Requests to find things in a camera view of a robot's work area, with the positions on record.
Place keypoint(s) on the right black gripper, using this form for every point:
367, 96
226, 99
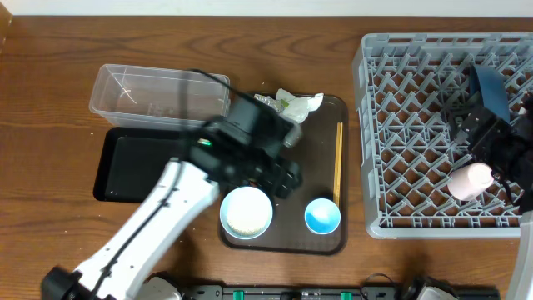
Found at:
495, 128

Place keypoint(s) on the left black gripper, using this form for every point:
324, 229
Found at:
285, 174

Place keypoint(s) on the pink cup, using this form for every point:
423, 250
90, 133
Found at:
470, 181

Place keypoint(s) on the light blue rice bowl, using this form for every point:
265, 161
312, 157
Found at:
246, 213

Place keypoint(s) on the dark blue bowl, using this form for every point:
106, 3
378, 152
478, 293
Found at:
490, 84

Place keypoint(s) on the small blue bowl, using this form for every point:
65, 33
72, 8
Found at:
322, 216

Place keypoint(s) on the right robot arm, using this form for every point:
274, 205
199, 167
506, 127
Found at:
520, 172

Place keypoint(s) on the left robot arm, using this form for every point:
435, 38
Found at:
188, 185

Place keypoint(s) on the grey dishwasher rack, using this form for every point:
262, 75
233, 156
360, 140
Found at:
404, 82

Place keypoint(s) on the foil snack wrapper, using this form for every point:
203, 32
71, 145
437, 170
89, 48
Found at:
270, 102

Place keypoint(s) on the crumpled white napkin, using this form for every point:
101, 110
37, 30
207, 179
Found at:
298, 108

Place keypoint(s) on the clear plastic bin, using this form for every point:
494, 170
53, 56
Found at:
158, 98

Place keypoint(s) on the wooden chopstick right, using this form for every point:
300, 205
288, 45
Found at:
340, 162

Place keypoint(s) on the brown plastic serving tray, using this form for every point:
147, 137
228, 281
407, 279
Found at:
322, 154

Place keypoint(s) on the black plastic bin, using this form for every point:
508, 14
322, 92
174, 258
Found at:
133, 160

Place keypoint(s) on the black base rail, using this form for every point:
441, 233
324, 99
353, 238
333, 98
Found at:
161, 287

